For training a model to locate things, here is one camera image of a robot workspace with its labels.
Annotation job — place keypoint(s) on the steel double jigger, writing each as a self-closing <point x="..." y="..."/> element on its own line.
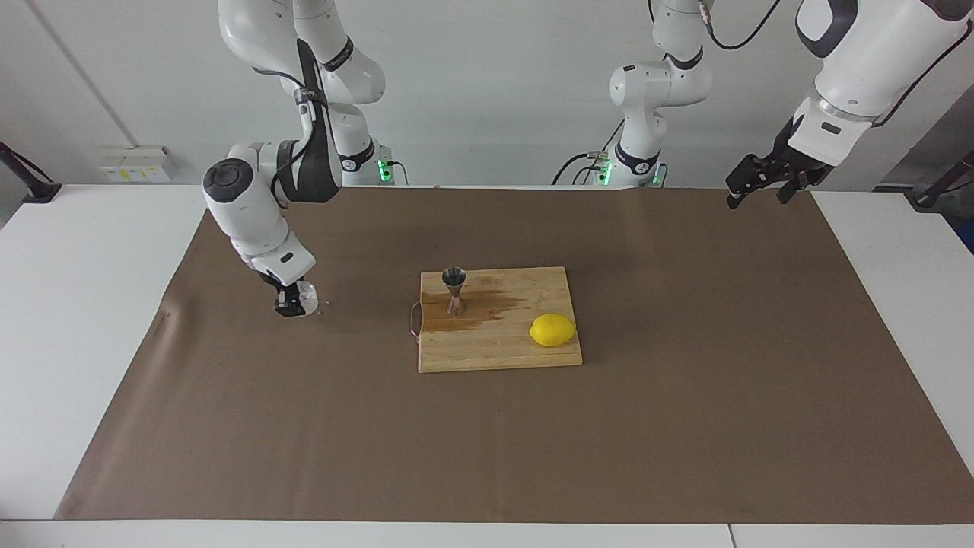
<point x="454" y="278"/>

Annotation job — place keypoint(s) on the black clamp stand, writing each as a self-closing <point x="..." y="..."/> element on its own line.
<point x="932" y="196"/>
<point x="34" y="186"/>

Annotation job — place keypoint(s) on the blue object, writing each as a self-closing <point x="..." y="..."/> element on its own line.
<point x="969" y="237"/>

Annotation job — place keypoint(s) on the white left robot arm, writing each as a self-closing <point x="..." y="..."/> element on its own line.
<point x="875" y="53"/>

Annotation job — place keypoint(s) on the yellow lemon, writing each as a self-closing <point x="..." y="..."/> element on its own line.
<point x="552" y="330"/>

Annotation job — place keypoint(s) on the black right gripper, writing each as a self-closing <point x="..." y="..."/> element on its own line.
<point x="285" y="280"/>

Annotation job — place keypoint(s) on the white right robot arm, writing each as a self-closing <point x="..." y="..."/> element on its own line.
<point x="251" y="213"/>

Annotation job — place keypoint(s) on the brown paper table mat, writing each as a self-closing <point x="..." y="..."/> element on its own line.
<point x="487" y="441"/>

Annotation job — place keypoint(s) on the dark grey background panel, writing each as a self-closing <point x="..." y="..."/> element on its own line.
<point x="924" y="144"/>

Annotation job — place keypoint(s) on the white wall socket panel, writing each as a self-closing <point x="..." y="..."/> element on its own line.
<point x="135" y="166"/>

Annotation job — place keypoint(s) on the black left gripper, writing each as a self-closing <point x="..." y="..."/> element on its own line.
<point x="791" y="167"/>

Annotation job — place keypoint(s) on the wooden cutting board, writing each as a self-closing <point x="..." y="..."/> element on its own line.
<point x="494" y="350"/>

